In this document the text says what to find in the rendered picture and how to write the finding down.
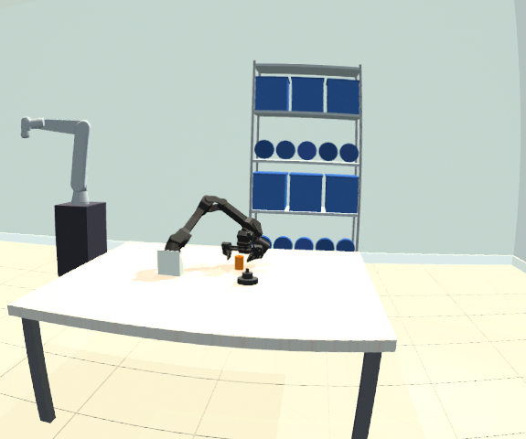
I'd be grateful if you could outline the orange knob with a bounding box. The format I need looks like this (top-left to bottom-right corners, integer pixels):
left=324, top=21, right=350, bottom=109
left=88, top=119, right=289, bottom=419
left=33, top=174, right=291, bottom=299
left=234, top=255, right=244, bottom=270

